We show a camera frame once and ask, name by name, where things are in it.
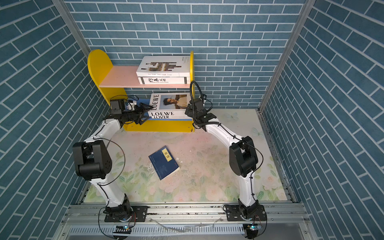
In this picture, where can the white LOVER book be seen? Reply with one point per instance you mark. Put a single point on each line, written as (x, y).
(167, 117)

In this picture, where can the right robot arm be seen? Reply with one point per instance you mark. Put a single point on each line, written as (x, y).
(243, 158)

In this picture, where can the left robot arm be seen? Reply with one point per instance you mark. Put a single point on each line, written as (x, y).
(92, 159)

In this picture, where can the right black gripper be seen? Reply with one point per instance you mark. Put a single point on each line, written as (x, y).
(190, 111)

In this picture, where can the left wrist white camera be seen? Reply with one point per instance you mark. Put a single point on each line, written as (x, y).
(130, 103)

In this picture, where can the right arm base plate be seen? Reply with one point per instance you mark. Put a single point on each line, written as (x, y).
(236, 213)

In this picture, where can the Heritage Cultural book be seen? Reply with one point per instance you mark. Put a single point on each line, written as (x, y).
(164, 80)

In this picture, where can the yellow pink blue bookshelf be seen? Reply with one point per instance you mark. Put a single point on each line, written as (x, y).
(113, 80)

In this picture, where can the white LOEWE book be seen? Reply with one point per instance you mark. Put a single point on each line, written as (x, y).
(172, 104)

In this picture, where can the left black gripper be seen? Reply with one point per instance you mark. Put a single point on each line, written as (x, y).
(139, 114)

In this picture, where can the navy blue book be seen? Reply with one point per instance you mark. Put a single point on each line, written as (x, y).
(163, 162)

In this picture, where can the aluminium front rail frame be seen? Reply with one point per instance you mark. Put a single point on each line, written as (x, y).
(186, 221)

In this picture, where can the white brown-pattern book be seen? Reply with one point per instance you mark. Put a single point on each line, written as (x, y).
(167, 66)

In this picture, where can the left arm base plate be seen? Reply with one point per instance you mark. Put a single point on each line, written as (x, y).
(122, 215)

